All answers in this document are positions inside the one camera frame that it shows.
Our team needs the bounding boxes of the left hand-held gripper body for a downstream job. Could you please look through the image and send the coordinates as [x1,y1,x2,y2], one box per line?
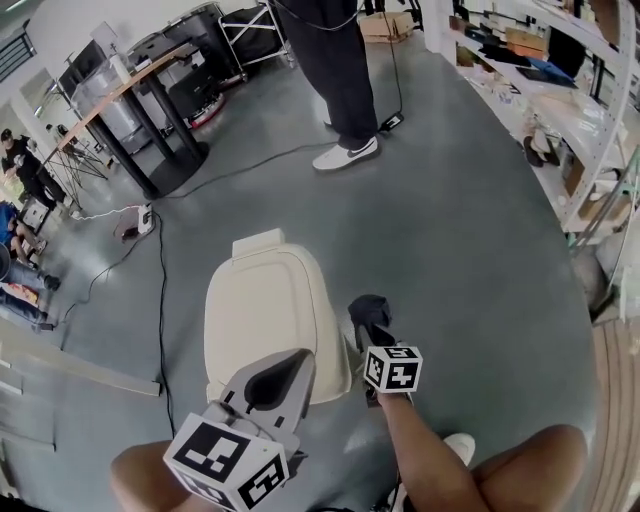
[163,399,301,511]

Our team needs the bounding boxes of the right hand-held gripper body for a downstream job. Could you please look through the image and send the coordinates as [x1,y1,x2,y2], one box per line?
[363,343,424,401]

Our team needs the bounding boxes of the dark blue cloth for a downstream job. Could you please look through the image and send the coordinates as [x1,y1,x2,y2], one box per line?
[347,294,395,336]

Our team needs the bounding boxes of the cream plastic trash bin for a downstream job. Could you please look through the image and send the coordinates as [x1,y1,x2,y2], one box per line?
[203,228,354,405]

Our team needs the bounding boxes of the person's right forearm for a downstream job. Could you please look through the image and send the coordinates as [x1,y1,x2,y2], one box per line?
[377,392,482,512]

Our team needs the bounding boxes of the person's left leg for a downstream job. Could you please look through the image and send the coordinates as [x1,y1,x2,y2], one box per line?
[109,441,201,512]

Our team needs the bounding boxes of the person's leg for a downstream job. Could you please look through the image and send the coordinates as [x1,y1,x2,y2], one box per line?
[109,441,201,512]
[471,423,590,512]

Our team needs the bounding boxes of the person's right white shoe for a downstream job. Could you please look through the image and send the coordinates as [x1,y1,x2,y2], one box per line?
[442,432,477,467]

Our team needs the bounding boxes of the desk with white legs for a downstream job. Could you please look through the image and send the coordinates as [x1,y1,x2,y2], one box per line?
[0,319,162,398]

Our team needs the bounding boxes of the person's right leg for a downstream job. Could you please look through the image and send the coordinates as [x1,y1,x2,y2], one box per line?
[471,423,590,512]

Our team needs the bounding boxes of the white power strip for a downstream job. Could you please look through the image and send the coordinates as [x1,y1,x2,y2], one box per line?
[135,202,155,235]

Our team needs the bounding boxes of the wooden slat boards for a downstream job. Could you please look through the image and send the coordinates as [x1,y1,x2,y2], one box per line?
[588,319,640,512]

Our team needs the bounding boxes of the colourful box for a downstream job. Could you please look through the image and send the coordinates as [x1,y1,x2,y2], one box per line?
[0,282,40,306]

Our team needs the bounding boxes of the dark slippers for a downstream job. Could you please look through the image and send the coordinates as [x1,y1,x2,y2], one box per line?
[522,127,562,169]

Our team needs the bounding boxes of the white plastic bag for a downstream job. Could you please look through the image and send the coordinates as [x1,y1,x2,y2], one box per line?
[594,232,640,321]

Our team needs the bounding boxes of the plastic-wrapped silver machine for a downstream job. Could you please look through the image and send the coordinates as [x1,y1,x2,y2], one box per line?
[69,62,154,154]

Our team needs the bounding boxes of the white shelving rack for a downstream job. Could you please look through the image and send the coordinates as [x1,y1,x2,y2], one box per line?
[424,0,640,236]

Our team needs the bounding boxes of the open cardboard box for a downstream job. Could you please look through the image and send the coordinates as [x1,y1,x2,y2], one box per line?
[358,10,415,45]

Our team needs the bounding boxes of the black folding cart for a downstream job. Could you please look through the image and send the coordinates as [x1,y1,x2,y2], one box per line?
[218,2,294,84]

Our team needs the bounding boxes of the round wooden table black legs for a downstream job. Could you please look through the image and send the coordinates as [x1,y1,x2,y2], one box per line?
[56,42,211,201]

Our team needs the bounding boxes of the black monitor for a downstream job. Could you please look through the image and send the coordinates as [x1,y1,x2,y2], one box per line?
[58,38,112,96]

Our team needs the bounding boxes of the black railing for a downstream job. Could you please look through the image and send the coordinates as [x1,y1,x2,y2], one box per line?
[0,29,37,85]

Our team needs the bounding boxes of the long black floor cable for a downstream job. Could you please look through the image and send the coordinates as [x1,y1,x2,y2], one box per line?
[155,212,177,436]

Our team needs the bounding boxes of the black adapter cable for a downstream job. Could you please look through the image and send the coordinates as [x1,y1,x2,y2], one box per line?
[159,139,346,201]

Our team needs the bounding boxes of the white cable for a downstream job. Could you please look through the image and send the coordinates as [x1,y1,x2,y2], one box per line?
[69,207,140,222]

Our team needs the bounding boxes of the folding table wire legs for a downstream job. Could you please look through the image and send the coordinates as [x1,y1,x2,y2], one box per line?
[37,134,110,211]

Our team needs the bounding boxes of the black machine with red ring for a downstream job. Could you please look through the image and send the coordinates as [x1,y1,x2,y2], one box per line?
[159,2,236,129]

